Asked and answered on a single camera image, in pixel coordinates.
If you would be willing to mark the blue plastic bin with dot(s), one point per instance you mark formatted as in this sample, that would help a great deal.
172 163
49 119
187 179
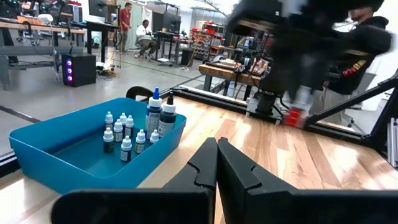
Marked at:
62 161

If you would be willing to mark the black curved clamp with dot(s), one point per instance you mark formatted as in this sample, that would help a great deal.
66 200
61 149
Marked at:
132 89

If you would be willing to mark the shelf with red bins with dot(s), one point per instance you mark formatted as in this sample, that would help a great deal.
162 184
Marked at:
206 39

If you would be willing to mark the silver aluminium bracket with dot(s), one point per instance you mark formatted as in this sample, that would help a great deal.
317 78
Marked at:
393 143

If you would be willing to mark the small red dropper bottle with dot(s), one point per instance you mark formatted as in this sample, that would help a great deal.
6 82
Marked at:
293 117

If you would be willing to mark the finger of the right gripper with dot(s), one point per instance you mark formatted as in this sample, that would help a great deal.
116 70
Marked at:
314 82
282 85

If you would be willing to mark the large bottle blue nozzle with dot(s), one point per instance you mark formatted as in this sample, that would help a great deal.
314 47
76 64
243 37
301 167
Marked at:
153 115

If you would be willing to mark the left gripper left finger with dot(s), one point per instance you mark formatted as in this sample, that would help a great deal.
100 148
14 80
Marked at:
202 168

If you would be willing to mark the black wide monitor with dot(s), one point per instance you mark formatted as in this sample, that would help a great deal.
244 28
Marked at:
169 21

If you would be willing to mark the person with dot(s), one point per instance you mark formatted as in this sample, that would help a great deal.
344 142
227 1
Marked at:
373 43
146 39
125 25

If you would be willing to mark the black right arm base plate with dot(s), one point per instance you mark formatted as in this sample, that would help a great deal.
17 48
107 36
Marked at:
258 114

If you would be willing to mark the large bottle black nozzle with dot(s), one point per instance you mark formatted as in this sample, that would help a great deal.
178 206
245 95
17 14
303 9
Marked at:
168 119

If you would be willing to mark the wooden workbench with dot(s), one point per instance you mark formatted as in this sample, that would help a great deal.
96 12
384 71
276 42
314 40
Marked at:
224 73

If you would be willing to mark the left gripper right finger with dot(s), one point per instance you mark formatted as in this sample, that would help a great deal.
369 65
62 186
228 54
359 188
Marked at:
236 174

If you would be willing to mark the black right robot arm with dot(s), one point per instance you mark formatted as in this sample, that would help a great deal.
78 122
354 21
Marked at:
265 101

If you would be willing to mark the black computer tower purple lights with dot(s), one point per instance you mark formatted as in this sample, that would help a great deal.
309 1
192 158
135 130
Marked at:
79 70

